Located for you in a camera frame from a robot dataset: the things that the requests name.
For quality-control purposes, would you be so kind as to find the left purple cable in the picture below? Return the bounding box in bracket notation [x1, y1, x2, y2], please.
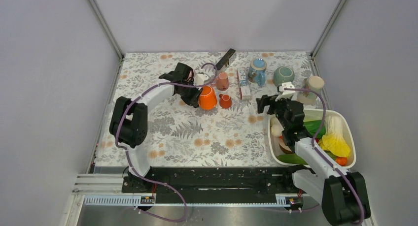
[114, 63, 188, 223]

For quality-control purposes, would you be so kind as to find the orange carrot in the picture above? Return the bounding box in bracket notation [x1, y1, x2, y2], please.
[335, 157, 348, 166]

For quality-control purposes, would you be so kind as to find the cream painted mug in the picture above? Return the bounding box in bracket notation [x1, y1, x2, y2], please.
[297, 76, 325, 105]

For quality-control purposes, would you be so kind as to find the yellow napa cabbage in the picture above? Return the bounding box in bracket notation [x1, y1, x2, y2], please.
[318, 116, 351, 158]

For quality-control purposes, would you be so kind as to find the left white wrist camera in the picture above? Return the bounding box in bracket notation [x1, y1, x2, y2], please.
[194, 72, 211, 86]

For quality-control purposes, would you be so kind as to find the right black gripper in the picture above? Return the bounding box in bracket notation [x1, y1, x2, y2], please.
[255, 93, 291, 129]

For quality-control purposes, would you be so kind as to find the light pink cup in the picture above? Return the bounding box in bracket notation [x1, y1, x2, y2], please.
[185, 69, 194, 83]

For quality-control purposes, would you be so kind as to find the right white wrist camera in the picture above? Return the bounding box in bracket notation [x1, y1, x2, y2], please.
[276, 82, 296, 100]

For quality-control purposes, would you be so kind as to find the white garlic bulb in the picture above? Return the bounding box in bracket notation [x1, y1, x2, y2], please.
[270, 116, 284, 137]

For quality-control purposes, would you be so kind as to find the blue butterfly mug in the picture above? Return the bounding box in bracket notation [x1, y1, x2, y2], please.
[248, 58, 267, 87]

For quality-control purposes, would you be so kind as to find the white plastic basin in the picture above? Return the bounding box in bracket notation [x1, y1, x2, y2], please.
[267, 108, 356, 169]

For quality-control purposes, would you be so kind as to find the white slotted cable duct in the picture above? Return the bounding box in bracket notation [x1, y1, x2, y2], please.
[84, 194, 302, 207]

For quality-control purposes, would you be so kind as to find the small orange mug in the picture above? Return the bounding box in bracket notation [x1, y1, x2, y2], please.
[219, 94, 232, 109]

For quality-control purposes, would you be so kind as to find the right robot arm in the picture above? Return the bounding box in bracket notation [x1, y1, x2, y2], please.
[256, 95, 371, 226]

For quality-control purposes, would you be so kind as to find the floral tablecloth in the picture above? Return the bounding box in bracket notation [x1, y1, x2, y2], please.
[114, 51, 313, 167]

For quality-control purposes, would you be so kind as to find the green glazed mug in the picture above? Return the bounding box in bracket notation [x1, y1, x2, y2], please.
[273, 66, 295, 87]

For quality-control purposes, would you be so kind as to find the white red toothpaste box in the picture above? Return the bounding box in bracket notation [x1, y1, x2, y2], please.
[237, 68, 251, 100]

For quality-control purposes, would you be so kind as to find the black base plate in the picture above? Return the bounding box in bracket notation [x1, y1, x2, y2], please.
[121, 167, 302, 200]

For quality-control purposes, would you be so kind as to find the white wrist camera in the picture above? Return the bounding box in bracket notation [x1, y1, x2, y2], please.
[194, 72, 211, 86]
[276, 82, 296, 100]

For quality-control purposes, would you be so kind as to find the brown mushroom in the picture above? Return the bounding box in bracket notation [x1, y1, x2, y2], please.
[279, 143, 294, 154]

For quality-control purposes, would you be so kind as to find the green bok choy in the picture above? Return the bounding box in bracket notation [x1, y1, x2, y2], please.
[304, 120, 326, 139]

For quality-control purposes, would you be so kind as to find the large orange mug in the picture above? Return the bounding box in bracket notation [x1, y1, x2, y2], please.
[198, 86, 217, 110]

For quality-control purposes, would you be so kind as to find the pink dotted mug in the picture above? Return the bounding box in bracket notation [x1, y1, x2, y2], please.
[215, 72, 229, 91]

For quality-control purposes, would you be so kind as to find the green cucumber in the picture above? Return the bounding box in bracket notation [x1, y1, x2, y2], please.
[277, 154, 308, 165]

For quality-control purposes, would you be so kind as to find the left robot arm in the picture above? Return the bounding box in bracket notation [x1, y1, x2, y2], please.
[109, 63, 202, 192]

